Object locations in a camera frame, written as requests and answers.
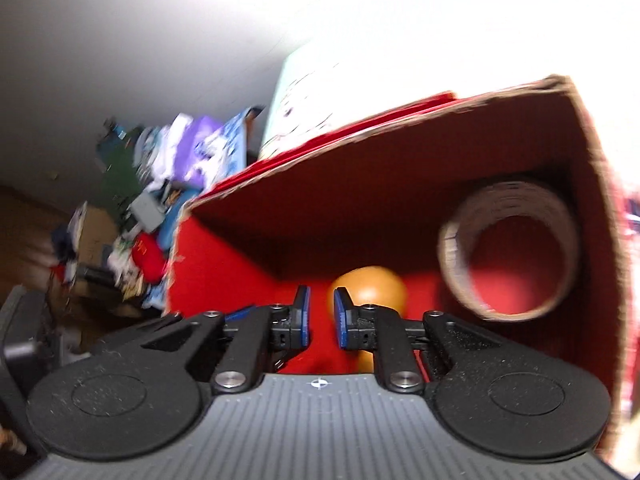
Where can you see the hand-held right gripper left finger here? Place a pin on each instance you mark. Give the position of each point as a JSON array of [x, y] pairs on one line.
[[301, 317]]

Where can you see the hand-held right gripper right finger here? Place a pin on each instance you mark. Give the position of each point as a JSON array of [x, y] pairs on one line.
[[342, 320]]

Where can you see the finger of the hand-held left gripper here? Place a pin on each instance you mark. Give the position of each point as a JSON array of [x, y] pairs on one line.
[[237, 314]]

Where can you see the orange wooden gourd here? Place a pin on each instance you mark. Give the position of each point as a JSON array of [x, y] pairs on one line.
[[380, 290]]

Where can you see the red cardboard box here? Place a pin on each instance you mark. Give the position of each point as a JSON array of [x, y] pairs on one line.
[[400, 170]]

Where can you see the printed packing tape roll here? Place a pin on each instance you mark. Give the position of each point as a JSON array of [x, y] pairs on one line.
[[520, 191]]

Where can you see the red plush toy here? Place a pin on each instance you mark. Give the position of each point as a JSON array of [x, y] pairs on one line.
[[147, 255]]

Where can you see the blue glasses case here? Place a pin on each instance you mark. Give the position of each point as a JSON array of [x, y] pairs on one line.
[[175, 210]]

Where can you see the brown cardboard carton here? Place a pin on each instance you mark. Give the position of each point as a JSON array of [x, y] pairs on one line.
[[95, 235]]

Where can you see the grey small box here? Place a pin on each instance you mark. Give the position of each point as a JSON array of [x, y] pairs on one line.
[[145, 210]]

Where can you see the blue checkered cloth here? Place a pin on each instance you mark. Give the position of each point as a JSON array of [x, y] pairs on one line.
[[227, 145]]

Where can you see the purple tissue pack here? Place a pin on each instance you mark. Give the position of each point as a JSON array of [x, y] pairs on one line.
[[200, 135]]

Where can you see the striped cloth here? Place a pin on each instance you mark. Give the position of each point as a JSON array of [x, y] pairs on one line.
[[152, 150]]

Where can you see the dark green bag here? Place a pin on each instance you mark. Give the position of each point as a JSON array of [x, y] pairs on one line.
[[120, 170]]

